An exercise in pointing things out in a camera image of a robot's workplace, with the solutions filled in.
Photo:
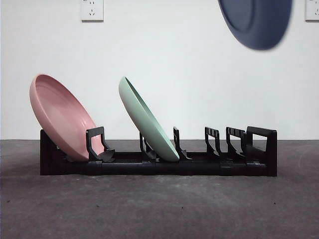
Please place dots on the green round plate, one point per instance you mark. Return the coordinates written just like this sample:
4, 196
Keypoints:
147, 124

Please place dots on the black plastic dish rack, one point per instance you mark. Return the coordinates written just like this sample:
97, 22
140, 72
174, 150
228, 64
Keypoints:
162, 168

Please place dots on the blue round plate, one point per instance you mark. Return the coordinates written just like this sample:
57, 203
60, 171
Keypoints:
259, 22

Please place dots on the pink round plate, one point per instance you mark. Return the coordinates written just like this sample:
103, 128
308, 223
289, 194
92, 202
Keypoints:
59, 114

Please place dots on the white wall power outlet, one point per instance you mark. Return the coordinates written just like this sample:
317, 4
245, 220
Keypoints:
312, 10
91, 11

